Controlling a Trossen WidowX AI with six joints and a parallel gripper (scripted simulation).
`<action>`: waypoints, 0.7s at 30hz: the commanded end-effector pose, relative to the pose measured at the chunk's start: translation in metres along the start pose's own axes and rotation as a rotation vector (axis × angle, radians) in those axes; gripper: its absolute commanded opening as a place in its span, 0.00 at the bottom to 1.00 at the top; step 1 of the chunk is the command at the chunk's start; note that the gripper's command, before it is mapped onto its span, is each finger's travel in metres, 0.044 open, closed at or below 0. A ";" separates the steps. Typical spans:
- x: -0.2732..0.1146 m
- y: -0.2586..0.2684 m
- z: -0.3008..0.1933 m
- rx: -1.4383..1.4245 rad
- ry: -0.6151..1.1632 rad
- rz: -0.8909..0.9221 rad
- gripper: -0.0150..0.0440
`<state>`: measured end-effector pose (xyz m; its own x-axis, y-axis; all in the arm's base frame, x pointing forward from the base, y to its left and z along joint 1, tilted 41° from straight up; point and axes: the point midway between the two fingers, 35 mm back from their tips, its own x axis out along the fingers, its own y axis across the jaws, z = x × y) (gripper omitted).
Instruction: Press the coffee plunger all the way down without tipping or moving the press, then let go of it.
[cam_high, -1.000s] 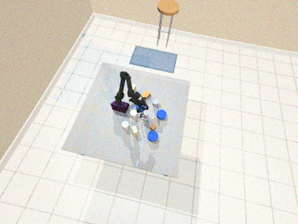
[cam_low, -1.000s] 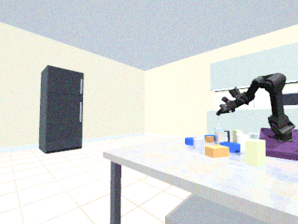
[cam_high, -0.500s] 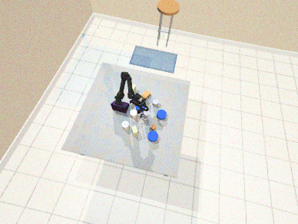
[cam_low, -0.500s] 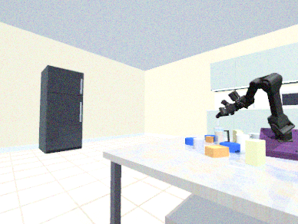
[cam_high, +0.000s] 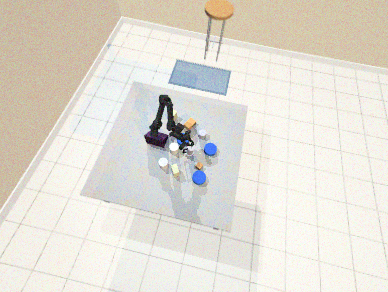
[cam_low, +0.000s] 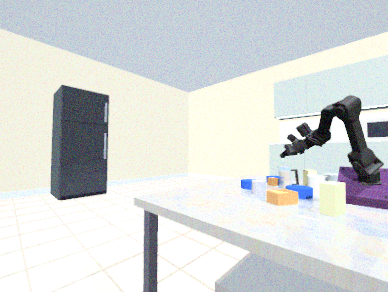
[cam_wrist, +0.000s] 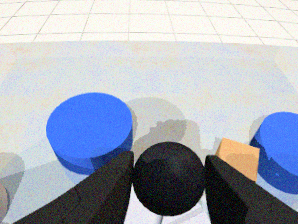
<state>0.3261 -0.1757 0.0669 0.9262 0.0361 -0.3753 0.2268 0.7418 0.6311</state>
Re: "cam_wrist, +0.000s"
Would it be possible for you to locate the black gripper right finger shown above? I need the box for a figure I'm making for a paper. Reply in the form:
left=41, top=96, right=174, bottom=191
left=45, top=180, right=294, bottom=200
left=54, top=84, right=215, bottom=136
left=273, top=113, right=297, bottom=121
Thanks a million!
left=205, top=155, right=298, bottom=224

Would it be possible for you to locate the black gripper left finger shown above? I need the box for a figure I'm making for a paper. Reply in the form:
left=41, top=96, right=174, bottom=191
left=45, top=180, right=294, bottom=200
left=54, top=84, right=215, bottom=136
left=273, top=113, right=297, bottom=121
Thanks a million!
left=12, top=151, right=133, bottom=224

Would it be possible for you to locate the blue cylinder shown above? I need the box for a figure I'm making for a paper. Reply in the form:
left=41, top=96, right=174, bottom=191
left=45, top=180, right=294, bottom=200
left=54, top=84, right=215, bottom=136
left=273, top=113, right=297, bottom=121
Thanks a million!
left=47, top=92, right=132, bottom=176
left=250, top=112, right=298, bottom=194

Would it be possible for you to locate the orange cube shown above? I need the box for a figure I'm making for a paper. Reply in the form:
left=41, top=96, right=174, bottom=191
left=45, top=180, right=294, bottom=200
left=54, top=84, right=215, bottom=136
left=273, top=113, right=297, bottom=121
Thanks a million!
left=214, top=137, right=259, bottom=183

